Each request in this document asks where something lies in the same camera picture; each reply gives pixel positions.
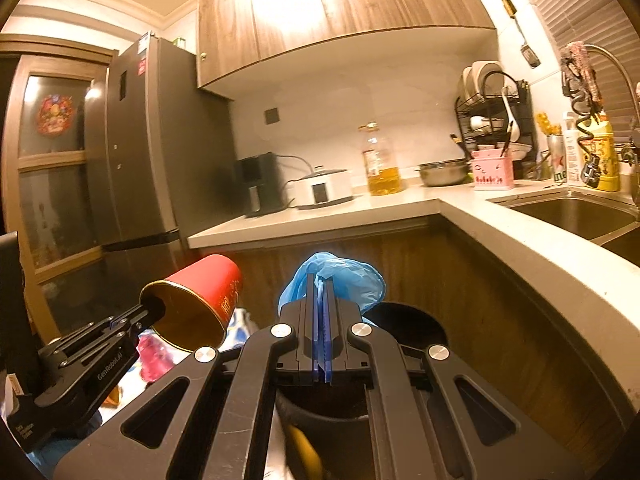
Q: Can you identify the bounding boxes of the kitchen counter with wooden cabinets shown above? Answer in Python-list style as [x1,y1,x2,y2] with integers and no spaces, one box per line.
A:
[187,177,640,480]

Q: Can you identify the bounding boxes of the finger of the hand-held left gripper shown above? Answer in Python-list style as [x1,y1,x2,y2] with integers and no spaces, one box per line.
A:
[57,322,151,368]
[39,297,167,357]

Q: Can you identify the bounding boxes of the blue rubber glove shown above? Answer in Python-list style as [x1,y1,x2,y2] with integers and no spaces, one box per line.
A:
[277,251,387,313]

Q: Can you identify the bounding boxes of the wooden upper cabinet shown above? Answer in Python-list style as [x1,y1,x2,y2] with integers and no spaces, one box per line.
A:
[196,0,496,93]

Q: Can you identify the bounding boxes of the steel mixing bowl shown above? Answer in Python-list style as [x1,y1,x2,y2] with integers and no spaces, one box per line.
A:
[417,159,471,187]

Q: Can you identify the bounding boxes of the black trash bin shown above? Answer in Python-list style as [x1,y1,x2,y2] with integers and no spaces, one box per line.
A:
[275,301,448,480]

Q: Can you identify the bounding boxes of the cooking oil bottle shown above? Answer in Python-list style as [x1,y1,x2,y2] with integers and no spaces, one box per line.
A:
[359,121,403,197]

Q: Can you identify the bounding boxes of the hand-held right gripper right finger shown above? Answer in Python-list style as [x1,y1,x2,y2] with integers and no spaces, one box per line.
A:
[324,277,586,480]

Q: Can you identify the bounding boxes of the black utensil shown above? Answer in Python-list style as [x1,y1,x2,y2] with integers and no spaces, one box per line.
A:
[498,121,516,157]

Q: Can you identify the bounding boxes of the pink utensil holder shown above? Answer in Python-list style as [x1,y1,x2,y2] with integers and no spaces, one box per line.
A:
[471,149,516,191]

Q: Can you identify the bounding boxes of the black air fryer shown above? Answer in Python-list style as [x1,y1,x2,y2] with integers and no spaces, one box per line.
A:
[235,152,283,218]

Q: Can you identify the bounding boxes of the black power cable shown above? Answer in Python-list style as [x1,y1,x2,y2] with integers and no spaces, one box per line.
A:
[277,155,313,207]

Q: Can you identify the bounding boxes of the white ladle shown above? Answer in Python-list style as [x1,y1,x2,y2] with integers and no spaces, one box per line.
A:
[501,87,521,141]

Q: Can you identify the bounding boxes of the white electric cooker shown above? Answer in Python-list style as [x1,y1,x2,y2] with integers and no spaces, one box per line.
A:
[292,166,353,209]

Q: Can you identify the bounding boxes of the steel kitchen sink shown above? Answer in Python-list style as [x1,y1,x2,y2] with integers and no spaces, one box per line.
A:
[487,195,640,266]

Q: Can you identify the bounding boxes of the large white plate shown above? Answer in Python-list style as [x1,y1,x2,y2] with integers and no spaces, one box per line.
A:
[471,61,506,103]

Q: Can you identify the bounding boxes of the black dish rack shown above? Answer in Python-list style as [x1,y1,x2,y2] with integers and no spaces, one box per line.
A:
[454,72,538,181]

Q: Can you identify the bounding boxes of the red round door decoration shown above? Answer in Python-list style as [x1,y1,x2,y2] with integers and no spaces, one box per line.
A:
[37,92,81,136]

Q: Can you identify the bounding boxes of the pink plastic bag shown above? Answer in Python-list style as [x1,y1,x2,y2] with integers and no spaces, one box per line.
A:
[137,332,173,383]

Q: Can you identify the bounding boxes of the hanging slotted spatula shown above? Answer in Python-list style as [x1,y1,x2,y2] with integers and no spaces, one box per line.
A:
[502,0,542,69]

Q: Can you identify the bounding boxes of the wooden glass-panel door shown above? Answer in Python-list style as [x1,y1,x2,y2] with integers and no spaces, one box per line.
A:
[0,35,121,341]

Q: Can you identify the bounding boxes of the window blinds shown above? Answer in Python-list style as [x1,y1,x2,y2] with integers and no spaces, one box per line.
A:
[505,0,640,126]

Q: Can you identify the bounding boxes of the beer can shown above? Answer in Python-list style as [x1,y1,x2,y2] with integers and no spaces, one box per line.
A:
[546,135,568,182]

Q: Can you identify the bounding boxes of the steel kitchen faucet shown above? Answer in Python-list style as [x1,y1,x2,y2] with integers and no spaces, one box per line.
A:
[570,44,640,206]

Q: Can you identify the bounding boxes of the small white plate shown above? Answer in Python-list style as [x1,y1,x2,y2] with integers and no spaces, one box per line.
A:
[460,66,476,106]

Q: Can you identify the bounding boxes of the yellow detergent bottle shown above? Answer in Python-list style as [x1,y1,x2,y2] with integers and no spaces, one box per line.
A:
[580,112,621,192]

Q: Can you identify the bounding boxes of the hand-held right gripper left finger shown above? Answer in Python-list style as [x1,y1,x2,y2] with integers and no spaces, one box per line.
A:
[52,272,326,480]

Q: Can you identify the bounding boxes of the coiled sprayer hose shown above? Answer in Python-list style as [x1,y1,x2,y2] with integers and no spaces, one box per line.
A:
[562,67,608,188]

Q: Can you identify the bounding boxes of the red paper cup gold inside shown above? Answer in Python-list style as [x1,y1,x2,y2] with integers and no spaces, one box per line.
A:
[139,254,244,352]

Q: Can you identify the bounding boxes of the grey refrigerator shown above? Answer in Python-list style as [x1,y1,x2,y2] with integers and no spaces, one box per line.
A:
[82,35,238,321]

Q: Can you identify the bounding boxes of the white plastic bottle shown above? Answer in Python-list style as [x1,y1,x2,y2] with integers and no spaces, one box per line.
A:
[562,111,582,183]

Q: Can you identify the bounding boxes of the dark reddish rag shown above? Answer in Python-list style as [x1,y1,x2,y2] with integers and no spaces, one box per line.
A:
[560,41,603,106]

